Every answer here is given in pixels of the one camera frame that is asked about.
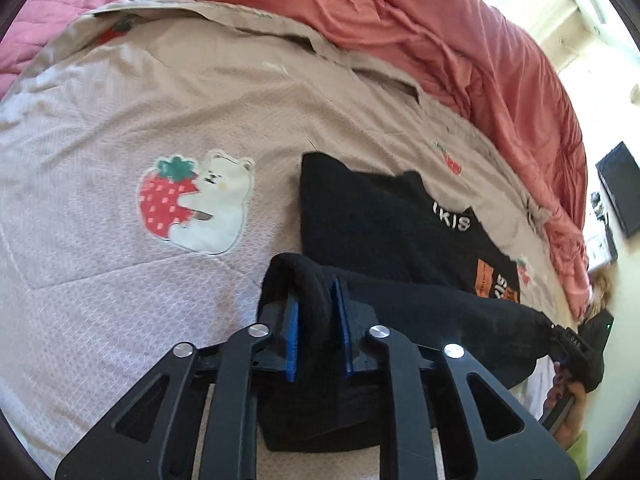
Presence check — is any coral duvet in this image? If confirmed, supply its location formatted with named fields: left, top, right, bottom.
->
left=145, top=0, right=593, bottom=318

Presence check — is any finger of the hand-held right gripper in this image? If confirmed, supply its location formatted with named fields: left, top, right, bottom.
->
left=549, top=324, right=581, bottom=376

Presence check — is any black sweater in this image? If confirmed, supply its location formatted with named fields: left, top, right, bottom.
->
left=257, top=152, right=563, bottom=453

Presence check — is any person's right forearm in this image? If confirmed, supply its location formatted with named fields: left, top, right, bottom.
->
left=565, top=430, right=593, bottom=476

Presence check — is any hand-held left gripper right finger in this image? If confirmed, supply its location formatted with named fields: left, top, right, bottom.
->
left=332, top=277, right=581, bottom=480

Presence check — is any black television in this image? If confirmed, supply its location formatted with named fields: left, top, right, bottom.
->
left=595, top=141, right=640, bottom=238

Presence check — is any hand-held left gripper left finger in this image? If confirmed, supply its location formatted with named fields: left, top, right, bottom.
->
left=55, top=300, right=301, bottom=480

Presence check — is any pink quilted pillow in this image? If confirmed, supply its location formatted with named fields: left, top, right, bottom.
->
left=0, top=0, right=196, bottom=91

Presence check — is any person's right hand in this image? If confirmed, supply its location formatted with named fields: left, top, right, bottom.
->
left=544, top=360, right=588, bottom=448

